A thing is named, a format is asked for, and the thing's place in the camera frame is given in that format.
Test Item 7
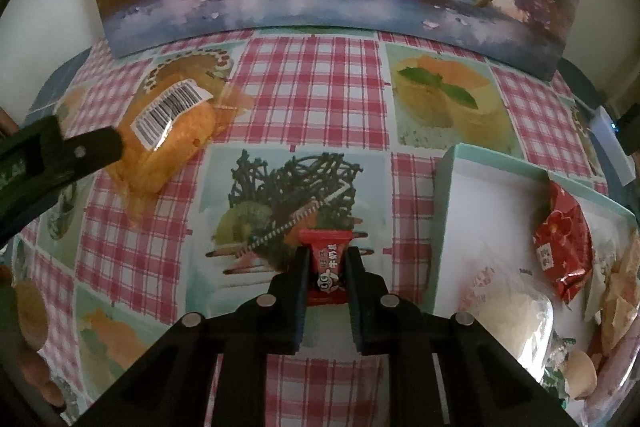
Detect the checkered picture tablecloth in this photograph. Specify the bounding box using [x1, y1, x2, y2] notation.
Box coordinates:
[12, 27, 617, 427]

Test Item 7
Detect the small red candy packet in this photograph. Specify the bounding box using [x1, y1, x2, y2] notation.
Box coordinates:
[298, 229, 354, 307]

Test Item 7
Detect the white printed snack packet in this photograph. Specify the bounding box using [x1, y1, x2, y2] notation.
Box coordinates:
[584, 232, 626, 324]

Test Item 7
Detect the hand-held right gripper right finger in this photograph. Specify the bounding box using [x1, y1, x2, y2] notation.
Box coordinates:
[345, 246, 564, 427]

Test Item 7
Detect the white box with teal rim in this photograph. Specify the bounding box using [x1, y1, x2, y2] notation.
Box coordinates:
[432, 143, 640, 427]

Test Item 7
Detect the orange bread packet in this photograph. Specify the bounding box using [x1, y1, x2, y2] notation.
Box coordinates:
[107, 77, 237, 208]

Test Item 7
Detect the white round bun packet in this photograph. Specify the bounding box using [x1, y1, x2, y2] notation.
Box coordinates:
[457, 242, 564, 389]

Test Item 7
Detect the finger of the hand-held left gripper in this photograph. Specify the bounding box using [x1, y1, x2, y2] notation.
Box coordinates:
[59, 127, 126, 182]

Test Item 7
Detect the beige snack packet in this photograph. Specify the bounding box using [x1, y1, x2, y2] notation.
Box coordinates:
[599, 237, 640, 359]

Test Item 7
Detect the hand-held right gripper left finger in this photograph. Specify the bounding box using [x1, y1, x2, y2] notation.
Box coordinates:
[102, 247, 311, 427]

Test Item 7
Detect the person's left hand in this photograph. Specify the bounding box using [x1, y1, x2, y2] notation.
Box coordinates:
[16, 346, 66, 409]

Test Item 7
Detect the red snack packet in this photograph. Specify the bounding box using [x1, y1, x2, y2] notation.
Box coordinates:
[532, 181, 594, 306]

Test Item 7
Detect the white electronic device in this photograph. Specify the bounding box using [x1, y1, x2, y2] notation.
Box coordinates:
[589, 105, 634, 188]

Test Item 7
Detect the purple snack packet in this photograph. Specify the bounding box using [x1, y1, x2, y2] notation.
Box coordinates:
[589, 342, 640, 427]

